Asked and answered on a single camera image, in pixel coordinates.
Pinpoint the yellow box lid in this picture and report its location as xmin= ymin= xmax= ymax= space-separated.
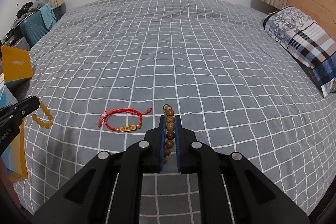
xmin=1 ymin=45 xmax=34 ymax=84

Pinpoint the wooden headboard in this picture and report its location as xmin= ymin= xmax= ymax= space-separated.
xmin=287 ymin=0 xmax=336 ymax=40

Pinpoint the yellow amber bead bracelet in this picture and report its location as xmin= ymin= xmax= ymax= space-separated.
xmin=31 ymin=102 xmax=54 ymax=130

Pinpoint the teal cloth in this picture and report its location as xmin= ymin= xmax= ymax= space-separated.
xmin=39 ymin=2 xmax=56 ymax=30

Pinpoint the grey checked bed cover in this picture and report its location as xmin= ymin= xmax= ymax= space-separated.
xmin=14 ymin=0 xmax=335 ymax=214

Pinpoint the teal suitcase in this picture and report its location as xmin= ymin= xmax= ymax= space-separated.
xmin=19 ymin=10 xmax=57 ymax=48

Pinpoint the blue plaid pillow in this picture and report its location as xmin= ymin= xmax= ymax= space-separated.
xmin=262 ymin=6 xmax=335 ymax=97

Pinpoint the red cord bracelet gold plate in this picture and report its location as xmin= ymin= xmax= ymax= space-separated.
xmin=97 ymin=108 xmax=152 ymax=133

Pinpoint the yellow box with sky print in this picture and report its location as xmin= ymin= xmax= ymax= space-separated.
xmin=1 ymin=73 xmax=28 ymax=182

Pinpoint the brown wooden bead bracelet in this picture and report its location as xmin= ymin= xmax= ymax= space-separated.
xmin=162 ymin=103 xmax=176 ymax=164

